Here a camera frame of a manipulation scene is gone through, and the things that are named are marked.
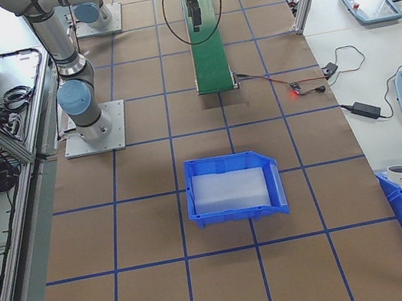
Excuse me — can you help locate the green conveyor belt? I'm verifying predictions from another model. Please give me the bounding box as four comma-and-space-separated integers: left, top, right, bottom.
179, 0, 242, 98

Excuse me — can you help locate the small control board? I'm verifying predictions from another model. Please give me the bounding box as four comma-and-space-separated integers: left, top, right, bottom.
287, 80, 304, 99

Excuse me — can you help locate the black barrel plug lead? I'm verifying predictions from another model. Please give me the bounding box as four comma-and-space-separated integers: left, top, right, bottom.
298, 84, 328, 98

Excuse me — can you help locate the small black box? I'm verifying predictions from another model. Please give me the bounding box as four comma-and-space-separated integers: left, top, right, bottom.
320, 61, 341, 79

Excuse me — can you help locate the blue plastic bin with foam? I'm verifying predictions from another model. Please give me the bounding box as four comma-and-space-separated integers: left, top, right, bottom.
178, 144, 292, 233

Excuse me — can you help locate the teach pendant with grey screen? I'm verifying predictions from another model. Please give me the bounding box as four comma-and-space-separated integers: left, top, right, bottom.
341, 0, 402, 30

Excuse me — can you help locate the small black power adapter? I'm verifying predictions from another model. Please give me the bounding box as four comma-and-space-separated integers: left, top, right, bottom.
350, 98, 384, 123

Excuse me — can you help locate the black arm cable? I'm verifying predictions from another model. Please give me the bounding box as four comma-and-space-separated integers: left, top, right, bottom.
160, 0, 232, 51

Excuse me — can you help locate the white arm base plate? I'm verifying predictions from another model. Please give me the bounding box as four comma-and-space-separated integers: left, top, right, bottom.
56, 98, 133, 160
71, 1, 126, 41

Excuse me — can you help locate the red and black wire pair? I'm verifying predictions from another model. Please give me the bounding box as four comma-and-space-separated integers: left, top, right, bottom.
236, 63, 294, 96

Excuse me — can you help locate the black adapter cable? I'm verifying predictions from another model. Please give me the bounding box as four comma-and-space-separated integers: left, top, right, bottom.
334, 64, 402, 127

